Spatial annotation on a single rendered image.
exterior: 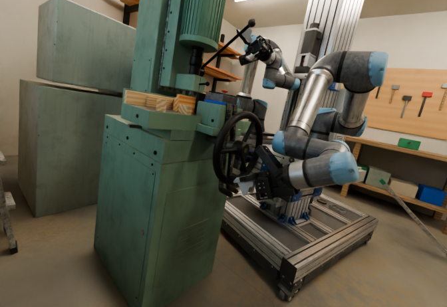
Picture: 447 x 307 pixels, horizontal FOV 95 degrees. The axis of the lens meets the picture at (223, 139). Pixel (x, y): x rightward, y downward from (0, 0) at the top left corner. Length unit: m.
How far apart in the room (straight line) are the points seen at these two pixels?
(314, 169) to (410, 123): 3.44
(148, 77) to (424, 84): 3.65
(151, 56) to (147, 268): 0.94
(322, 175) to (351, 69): 0.46
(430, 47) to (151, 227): 4.02
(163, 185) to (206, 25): 0.67
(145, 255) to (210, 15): 1.02
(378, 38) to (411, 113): 1.23
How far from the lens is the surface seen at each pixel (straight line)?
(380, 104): 3.96
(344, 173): 0.55
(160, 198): 0.85
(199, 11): 0.99
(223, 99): 0.80
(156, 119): 0.72
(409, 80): 4.02
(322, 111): 1.24
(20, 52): 3.13
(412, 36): 4.21
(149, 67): 1.12
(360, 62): 0.89
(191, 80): 0.96
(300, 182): 0.58
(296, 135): 0.67
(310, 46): 1.52
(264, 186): 0.62
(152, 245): 0.95
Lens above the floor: 0.96
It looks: 9 degrees down
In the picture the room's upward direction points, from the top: 11 degrees clockwise
